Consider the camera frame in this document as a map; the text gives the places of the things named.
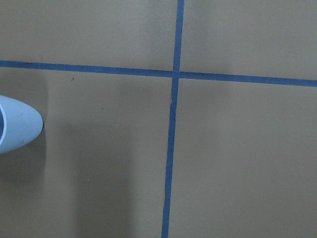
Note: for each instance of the light blue plastic cup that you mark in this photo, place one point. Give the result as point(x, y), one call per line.
point(19, 124)

